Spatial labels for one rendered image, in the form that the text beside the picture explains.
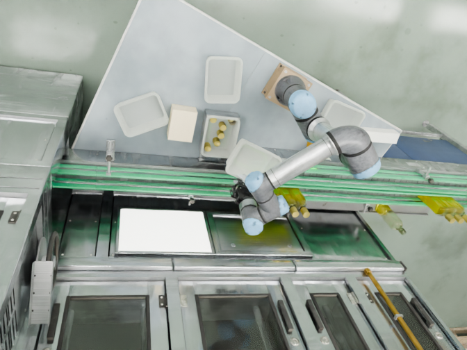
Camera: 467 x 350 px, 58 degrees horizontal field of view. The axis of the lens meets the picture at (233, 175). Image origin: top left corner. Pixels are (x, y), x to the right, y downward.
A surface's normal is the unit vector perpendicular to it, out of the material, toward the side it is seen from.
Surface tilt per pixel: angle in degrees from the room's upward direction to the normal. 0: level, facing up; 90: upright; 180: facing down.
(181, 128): 0
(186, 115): 0
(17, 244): 90
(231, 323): 90
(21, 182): 90
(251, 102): 0
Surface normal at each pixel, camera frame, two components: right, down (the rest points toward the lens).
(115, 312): 0.18, -0.87
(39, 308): 0.26, 0.02
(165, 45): 0.19, 0.50
